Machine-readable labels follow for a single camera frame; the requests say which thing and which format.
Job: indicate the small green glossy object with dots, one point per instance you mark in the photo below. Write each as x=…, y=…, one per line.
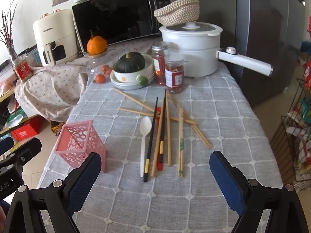
x=142, y=80

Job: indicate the black microwave oven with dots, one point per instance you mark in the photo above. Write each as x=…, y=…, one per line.
x=116, y=17

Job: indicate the cream air fryer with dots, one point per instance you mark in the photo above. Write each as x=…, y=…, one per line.
x=53, y=29

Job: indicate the pink perforated utensil holder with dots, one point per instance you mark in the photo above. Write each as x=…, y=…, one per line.
x=77, y=138

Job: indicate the red label jar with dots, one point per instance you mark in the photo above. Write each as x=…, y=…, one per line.
x=21, y=71

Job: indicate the white plastic spoon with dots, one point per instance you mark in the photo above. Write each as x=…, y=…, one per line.
x=145, y=126

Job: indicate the white electric pot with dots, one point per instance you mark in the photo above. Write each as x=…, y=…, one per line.
x=189, y=51

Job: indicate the dark green pumpkin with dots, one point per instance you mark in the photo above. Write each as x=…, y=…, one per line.
x=128, y=63

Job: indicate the red gift box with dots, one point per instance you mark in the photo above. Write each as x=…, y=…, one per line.
x=24, y=133

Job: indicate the large orange with stem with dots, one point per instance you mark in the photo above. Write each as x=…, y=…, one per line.
x=97, y=45

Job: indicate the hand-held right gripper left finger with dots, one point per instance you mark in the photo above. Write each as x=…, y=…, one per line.
x=82, y=182

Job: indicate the white plate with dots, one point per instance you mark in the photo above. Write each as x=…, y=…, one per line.
x=121, y=86
x=116, y=82

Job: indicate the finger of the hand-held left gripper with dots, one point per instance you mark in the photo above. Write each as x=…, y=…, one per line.
x=26, y=150
x=4, y=145

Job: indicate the grey refrigerator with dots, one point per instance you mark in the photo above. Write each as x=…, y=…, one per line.
x=255, y=41

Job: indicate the floral white tablecloth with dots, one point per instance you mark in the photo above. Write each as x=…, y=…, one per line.
x=53, y=87

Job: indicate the clear lid spice jar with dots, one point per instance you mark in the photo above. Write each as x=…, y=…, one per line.
x=173, y=77

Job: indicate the dried branches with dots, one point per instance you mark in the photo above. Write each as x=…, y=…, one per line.
x=9, y=36

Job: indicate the red snack packet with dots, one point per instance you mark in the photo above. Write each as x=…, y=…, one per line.
x=308, y=75

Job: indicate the low wooden shelf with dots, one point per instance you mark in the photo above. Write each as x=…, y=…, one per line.
x=7, y=93

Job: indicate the white bowl with flower print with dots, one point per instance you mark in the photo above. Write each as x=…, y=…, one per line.
x=131, y=77

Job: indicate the grey checked tablecloth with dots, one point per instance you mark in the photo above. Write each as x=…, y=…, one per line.
x=218, y=116

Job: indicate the electric pot lid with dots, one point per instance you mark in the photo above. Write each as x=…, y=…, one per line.
x=194, y=28

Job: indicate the dark lid clear jar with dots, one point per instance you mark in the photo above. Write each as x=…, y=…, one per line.
x=34, y=59

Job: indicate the wooden chopstick with green print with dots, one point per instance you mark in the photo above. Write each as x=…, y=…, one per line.
x=182, y=131
x=179, y=131

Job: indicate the silver lid spice jar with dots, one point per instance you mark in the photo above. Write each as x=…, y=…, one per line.
x=159, y=63

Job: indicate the red plastic spoon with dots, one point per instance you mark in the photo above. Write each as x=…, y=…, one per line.
x=159, y=166

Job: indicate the glass jar with wooden lid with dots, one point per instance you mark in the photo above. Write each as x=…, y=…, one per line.
x=90, y=70

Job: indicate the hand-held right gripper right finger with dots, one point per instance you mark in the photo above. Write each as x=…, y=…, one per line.
x=226, y=182

